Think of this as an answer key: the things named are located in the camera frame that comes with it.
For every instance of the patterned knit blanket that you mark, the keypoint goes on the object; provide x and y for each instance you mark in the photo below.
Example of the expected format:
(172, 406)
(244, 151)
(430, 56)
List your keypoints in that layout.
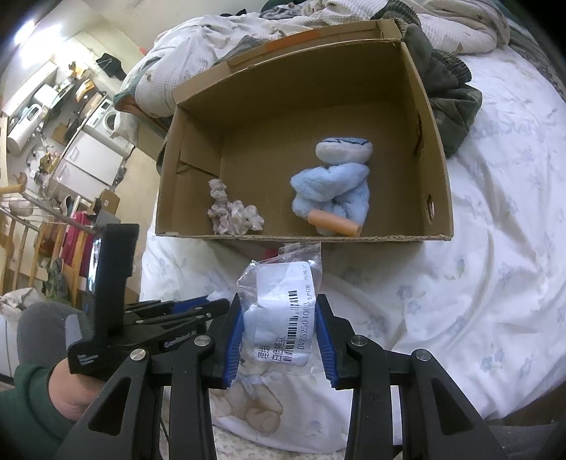
(530, 53)

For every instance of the pink soft ball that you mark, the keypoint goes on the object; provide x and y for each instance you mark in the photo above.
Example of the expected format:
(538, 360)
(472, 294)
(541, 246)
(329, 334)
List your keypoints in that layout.
(270, 255)

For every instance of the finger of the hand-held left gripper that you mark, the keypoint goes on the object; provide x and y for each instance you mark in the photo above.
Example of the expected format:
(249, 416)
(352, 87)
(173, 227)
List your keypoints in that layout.
(190, 304)
(194, 316)

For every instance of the dark hanging garment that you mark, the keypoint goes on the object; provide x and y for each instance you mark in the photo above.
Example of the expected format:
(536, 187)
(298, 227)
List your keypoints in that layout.
(110, 64)

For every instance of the orange foam cylinder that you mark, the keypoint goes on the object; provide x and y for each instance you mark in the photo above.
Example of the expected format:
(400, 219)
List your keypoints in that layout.
(334, 222)

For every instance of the white low cabinet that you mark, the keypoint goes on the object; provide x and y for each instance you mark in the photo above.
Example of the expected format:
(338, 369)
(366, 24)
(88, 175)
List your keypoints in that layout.
(88, 157)

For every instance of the pink hanging cloth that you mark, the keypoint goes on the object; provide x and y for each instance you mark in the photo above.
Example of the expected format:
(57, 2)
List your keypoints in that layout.
(75, 241)

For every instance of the person's leg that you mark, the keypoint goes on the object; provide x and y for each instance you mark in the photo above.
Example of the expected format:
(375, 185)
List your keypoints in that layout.
(40, 327)
(530, 442)

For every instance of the pillow with teal orange edge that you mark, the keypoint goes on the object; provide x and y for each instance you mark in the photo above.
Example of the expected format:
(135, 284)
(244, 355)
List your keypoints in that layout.
(126, 102)

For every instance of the person's right leg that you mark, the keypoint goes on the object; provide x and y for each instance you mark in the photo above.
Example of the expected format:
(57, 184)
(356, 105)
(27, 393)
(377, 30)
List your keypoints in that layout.
(530, 442)

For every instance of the beige ruffled scrunchie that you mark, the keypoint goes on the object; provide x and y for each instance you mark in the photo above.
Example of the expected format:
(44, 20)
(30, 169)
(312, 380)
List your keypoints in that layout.
(232, 214)

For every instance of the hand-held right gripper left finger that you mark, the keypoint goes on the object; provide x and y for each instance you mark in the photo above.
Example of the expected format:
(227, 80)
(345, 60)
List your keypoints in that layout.
(234, 336)

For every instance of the person's left forearm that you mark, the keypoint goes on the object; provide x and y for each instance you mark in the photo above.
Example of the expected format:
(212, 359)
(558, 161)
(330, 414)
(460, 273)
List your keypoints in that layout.
(26, 411)

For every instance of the grey plaid cloth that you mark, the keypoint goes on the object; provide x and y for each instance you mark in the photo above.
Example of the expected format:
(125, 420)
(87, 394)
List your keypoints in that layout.
(250, 43)

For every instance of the dark camouflage clothing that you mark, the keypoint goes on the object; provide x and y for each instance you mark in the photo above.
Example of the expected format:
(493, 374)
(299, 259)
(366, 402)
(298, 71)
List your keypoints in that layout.
(446, 101)

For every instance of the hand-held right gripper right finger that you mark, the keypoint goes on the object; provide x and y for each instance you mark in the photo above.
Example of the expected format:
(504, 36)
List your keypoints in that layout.
(325, 340)

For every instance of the white bear print quilt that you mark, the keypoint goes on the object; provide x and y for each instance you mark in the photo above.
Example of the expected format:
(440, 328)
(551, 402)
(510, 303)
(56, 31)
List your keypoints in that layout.
(185, 48)

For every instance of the small cardboard box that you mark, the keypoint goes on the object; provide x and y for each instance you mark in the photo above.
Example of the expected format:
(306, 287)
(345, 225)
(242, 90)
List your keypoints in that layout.
(109, 203)

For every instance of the white upper cabinet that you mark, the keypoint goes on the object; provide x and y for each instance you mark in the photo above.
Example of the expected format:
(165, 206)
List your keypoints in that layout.
(28, 88)

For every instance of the brown cardboard box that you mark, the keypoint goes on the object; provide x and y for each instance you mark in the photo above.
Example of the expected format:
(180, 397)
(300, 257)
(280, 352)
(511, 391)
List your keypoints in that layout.
(274, 124)

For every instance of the clear plastic bag white label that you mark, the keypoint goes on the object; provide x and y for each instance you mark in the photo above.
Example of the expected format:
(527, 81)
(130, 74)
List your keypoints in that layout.
(283, 300)

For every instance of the light blue fluffy cloth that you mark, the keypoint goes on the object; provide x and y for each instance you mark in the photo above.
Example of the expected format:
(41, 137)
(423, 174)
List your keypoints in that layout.
(327, 185)

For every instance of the white washing machine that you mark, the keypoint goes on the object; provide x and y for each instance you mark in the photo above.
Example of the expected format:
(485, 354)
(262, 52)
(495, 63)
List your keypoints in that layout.
(106, 117)

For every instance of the person's left leg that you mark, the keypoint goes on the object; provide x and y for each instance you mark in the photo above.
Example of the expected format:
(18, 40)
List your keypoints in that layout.
(40, 327)

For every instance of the wooden bedside table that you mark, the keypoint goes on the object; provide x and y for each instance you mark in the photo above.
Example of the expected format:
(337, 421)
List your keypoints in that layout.
(150, 137)

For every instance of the person's left hand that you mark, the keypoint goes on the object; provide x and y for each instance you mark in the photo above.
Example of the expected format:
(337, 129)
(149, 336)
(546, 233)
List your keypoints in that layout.
(73, 393)

